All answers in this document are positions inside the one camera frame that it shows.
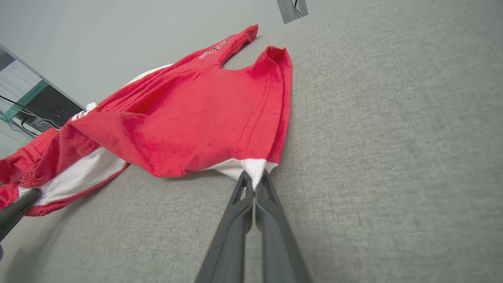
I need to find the grey metal post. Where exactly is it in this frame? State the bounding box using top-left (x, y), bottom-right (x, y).
top-left (276, 0), bottom-right (309, 25)

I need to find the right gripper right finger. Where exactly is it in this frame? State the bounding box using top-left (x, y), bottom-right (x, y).
top-left (255, 169), bottom-right (312, 283)

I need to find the black computer box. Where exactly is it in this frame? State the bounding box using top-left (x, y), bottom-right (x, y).
top-left (24, 85), bottom-right (87, 128)

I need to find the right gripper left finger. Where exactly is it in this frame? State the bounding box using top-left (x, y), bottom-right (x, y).
top-left (195, 171), bottom-right (256, 283)

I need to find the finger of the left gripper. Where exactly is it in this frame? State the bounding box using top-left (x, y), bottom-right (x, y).
top-left (0, 188), bottom-right (42, 242)

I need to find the red garment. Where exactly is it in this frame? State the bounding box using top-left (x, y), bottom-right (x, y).
top-left (0, 24), bottom-right (293, 217)

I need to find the grey fabric sofa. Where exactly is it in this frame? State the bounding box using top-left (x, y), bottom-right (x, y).
top-left (0, 0), bottom-right (503, 283)

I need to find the grey desk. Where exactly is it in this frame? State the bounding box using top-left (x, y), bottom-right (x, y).
top-left (0, 44), bottom-right (88, 130)

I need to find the thin black desk cable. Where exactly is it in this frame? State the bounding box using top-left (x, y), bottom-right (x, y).
top-left (0, 94), bottom-right (59, 138)

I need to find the teal bracket strip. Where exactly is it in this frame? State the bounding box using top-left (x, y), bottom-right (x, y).
top-left (0, 80), bottom-right (50, 121)

